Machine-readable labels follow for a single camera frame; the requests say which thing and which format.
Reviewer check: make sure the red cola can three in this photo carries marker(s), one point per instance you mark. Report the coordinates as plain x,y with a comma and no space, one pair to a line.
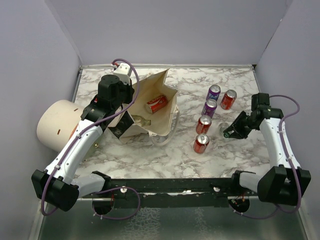
156,104

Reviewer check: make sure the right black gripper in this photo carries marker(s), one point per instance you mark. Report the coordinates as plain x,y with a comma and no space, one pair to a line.
243,114

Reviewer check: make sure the purple fanta can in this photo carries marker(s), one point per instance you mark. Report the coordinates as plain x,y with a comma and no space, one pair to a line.
209,108

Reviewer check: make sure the clear glass bottle two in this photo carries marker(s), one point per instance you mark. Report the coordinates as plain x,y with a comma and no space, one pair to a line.
141,121

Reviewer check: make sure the purple fanta can two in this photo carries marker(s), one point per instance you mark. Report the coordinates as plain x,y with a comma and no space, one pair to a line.
213,92

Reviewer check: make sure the red cola can four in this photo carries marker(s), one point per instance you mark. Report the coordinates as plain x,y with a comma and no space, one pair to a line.
203,125

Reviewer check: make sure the red cola can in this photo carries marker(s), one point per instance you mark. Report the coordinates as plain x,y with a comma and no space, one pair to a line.
201,142

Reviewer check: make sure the red cola can two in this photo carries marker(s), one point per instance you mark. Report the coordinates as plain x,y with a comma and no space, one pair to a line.
228,99

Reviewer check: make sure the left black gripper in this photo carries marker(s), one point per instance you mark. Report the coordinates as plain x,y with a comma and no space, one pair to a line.
130,90

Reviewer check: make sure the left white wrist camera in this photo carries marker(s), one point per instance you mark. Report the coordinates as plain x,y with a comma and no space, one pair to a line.
123,71

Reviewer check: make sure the beige canvas tote bag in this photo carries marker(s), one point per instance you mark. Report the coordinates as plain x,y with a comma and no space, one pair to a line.
163,122

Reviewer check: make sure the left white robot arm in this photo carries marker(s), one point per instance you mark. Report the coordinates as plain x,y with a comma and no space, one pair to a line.
94,120

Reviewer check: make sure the clear glass bottle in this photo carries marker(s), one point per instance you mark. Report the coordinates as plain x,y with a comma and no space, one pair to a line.
221,127

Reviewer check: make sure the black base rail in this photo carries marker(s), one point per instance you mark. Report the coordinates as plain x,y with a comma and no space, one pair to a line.
182,192

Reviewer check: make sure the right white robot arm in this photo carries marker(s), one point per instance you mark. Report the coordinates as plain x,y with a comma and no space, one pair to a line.
285,182

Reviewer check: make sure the cream cylindrical container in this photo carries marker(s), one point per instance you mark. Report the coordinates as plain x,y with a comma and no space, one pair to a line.
58,123

